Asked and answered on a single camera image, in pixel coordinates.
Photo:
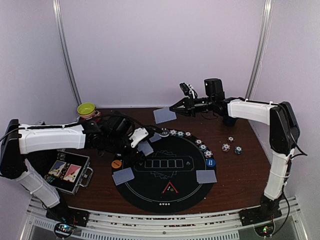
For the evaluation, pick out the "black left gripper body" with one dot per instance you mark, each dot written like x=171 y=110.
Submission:
x=115 y=144

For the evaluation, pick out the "clear round dealer button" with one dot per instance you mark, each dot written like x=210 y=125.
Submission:
x=164 y=132

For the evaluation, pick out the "blue white poker chip stack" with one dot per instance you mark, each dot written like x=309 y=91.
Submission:
x=226 y=147

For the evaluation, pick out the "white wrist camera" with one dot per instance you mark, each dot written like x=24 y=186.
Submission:
x=138 y=135
x=188 y=90

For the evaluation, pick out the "blue card box in case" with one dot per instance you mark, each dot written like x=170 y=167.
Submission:
x=56 y=169

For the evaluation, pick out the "blue round blind button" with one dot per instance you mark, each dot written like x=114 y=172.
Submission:
x=210 y=162

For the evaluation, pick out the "red black triangle marker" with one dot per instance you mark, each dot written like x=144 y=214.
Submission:
x=170 y=189

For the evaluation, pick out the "aluminium poker case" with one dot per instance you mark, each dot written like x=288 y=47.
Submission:
x=83 y=179

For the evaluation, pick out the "aluminium front rail frame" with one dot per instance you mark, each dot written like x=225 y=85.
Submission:
x=223 y=225

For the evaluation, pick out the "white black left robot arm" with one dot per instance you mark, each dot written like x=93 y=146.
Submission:
x=27 y=150

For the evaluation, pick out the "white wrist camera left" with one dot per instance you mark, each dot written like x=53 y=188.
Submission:
x=138 y=135

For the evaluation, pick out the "red card box in case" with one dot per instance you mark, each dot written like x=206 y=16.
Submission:
x=72 y=173

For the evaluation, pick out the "blue playing card deck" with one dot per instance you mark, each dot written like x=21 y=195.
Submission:
x=145 y=148

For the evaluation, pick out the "green bowl on red saucer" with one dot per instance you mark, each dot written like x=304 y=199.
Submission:
x=87 y=111

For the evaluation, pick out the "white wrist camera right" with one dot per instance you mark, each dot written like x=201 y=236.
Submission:
x=188 y=90

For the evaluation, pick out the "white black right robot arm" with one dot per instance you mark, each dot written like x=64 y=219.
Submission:
x=284 y=133

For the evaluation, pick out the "dark blue enamel mug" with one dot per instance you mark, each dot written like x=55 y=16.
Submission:
x=229 y=121

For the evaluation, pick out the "orange round blind button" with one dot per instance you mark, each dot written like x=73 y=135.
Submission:
x=116 y=164

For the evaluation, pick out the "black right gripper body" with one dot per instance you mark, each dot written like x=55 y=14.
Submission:
x=203 y=106

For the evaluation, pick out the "blue card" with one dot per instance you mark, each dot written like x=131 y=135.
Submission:
x=206 y=176
x=123 y=176
x=163 y=115
x=155 y=137

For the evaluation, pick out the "green poker chip stack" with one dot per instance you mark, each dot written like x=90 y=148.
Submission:
x=238 y=150

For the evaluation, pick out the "round black poker mat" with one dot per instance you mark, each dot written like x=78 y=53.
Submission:
x=174 y=159

